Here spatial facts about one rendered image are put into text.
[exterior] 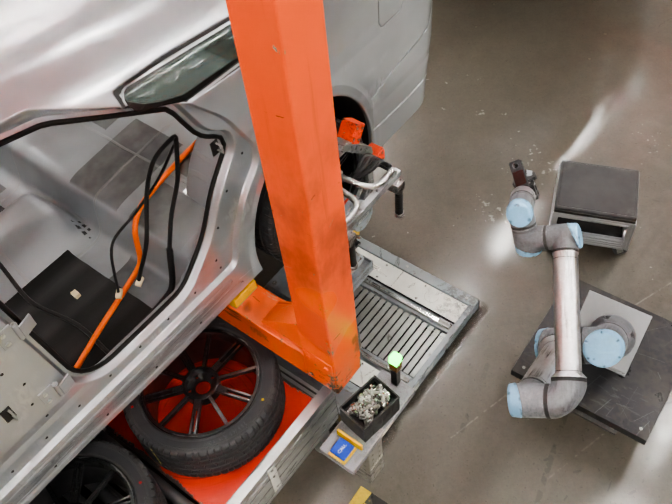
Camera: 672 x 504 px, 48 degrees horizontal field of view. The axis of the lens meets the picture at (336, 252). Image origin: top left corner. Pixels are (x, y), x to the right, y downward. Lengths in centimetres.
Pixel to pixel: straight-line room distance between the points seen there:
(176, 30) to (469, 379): 212
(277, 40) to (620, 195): 260
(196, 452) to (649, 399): 186
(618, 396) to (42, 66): 252
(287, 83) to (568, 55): 373
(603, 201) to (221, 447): 221
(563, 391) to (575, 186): 165
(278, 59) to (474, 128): 308
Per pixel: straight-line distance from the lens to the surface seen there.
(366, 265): 386
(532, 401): 263
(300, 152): 197
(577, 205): 394
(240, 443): 307
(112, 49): 238
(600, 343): 313
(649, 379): 348
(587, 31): 561
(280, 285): 374
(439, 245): 413
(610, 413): 336
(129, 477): 310
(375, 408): 297
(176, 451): 309
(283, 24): 174
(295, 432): 315
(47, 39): 238
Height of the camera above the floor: 322
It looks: 52 degrees down
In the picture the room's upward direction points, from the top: 7 degrees counter-clockwise
